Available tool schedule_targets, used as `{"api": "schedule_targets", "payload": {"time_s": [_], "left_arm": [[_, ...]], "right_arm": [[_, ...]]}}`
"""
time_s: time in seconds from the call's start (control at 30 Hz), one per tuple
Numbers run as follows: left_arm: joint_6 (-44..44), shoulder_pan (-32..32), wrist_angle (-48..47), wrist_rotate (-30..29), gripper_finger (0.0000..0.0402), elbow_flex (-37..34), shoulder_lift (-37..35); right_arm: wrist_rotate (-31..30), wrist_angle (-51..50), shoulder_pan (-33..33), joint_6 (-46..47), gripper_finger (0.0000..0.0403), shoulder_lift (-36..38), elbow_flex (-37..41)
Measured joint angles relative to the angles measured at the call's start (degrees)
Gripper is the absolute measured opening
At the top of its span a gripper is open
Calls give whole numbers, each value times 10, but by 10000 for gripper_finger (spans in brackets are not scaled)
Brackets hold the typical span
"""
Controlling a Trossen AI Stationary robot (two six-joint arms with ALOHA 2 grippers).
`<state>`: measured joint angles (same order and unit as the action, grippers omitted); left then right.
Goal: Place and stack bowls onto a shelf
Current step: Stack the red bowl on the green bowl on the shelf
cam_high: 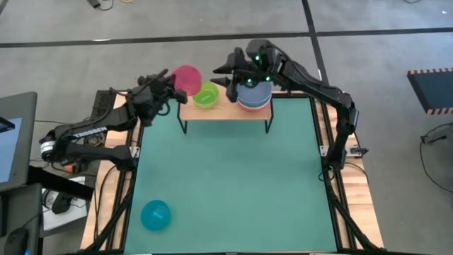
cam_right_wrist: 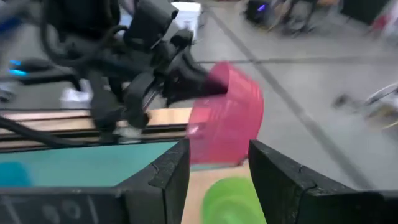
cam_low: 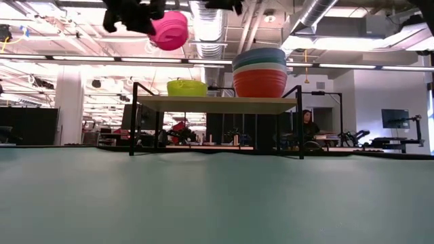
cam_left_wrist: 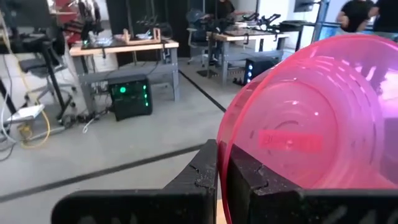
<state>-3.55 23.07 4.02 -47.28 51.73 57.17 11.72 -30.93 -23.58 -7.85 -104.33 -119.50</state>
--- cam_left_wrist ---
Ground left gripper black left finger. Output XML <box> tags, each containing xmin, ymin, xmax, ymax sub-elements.
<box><xmin>50</xmin><ymin>139</ymin><xmax>219</xmax><ymax>224</ymax></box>

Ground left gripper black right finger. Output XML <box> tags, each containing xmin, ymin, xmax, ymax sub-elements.
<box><xmin>226</xmin><ymin>143</ymin><xmax>398</xmax><ymax>224</ymax></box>

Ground small pink translucent bowl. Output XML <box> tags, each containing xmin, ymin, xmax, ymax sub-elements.
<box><xmin>216</xmin><ymin>33</ymin><xmax>398</xmax><ymax>224</ymax></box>

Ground black computer with green lights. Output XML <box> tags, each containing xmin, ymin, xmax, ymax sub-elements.
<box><xmin>107</xmin><ymin>74</ymin><xmax>154</xmax><ymax>122</ymax></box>

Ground black computer with blue lights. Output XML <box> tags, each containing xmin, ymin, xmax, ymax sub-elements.
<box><xmin>243</xmin><ymin>55</ymin><xmax>280</xmax><ymax>86</ymax></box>

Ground wood-topped grey workbench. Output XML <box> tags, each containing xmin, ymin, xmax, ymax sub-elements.
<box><xmin>206</xmin><ymin>29</ymin><xmax>290</xmax><ymax>86</ymax></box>
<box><xmin>68</xmin><ymin>39</ymin><xmax>180</xmax><ymax>114</ymax></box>

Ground grey mesh office chair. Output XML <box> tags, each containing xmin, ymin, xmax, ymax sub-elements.
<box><xmin>186</xmin><ymin>9</ymin><xmax>212</xmax><ymax>68</ymax></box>

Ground small wooden rack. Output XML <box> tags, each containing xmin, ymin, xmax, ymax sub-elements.
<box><xmin>123</xmin><ymin>27</ymin><xmax>162</xmax><ymax>45</ymax></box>

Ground black side table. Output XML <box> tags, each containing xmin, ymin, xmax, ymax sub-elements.
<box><xmin>279</xmin><ymin>20</ymin><xmax>312</xmax><ymax>52</ymax></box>

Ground white flat box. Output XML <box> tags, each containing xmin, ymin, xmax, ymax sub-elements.
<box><xmin>6</xmin><ymin>104</ymin><xmax>46</xmax><ymax>124</ymax></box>

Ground person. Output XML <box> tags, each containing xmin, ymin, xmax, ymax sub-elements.
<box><xmin>214</xmin><ymin>0</ymin><xmax>237</xmax><ymax>20</ymax></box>
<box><xmin>369</xmin><ymin>0</ymin><xmax>398</xmax><ymax>34</ymax></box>
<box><xmin>337</xmin><ymin>0</ymin><xmax>376</xmax><ymax>34</ymax></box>

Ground black office chair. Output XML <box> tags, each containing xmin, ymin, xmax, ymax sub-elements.
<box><xmin>18</xmin><ymin>27</ymin><xmax>77</xmax><ymax>121</ymax></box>

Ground short white cable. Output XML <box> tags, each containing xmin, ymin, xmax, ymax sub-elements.
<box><xmin>82</xmin><ymin>118</ymin><xmax>95</xmax><ymax>134</ymax></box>

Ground yellow floor cable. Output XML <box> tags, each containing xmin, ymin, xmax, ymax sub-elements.
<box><xmin>17</xmin><ymin>107</ymin><xmax>52</xmax><ymax>149</ymax></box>

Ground grey metal post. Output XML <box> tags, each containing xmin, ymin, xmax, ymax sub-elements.
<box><xmin>310</xmin><ymin>0</ymin><xmax>330</xmax><ymax>44</ymax></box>

